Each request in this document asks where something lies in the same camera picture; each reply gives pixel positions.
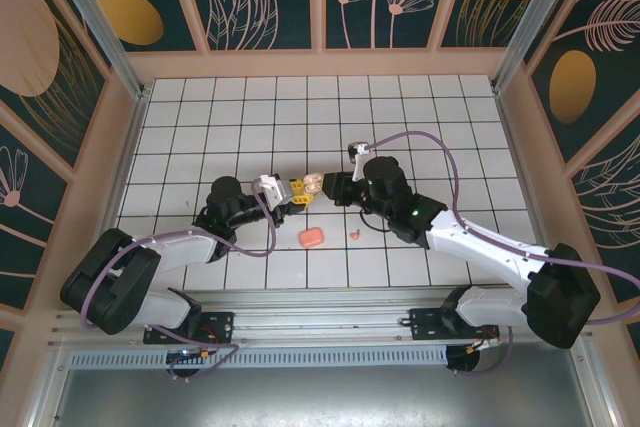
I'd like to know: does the beige earbud charging case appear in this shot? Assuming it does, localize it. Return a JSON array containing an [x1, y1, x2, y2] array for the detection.
[[301, 173, 327, 197]]

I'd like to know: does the aluminium corner post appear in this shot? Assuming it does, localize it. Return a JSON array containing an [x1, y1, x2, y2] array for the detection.
[[40, 0, 152, 101], [492, 0, 587, 94]]

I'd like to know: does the purple cable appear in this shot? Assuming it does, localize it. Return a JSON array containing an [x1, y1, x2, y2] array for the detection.
[[79, 181, 279, 383], [367, 130, 640, 378]]

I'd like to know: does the grey slotted cable duct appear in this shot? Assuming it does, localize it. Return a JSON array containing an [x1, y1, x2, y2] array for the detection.
[[67, 345, 450, 369]]

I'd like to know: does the pink earbud charging case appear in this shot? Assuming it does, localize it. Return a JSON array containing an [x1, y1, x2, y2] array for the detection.
[[298, 228, 325, 249]]

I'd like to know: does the thin black cable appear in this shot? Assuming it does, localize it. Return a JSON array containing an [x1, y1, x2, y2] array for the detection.
[[358, 211, 396, 234]]

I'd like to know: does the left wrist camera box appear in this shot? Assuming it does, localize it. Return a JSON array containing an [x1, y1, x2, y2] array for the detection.
[[252, 174, 294, 211]]

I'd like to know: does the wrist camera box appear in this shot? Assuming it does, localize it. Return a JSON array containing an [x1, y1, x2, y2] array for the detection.
[[347, 142, 372, 183], [252, 174, 294, 211]]

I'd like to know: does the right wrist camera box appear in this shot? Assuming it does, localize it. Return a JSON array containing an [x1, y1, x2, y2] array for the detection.
[[347, 142, 372, 183]]

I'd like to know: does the black mounting plate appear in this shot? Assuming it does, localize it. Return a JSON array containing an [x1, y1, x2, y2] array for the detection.
[[408, 306, 501, 342], [143, 310, 236, 346]]

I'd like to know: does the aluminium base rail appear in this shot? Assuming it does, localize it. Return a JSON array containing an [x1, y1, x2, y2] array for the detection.
[[47, 286, 596, 351]]

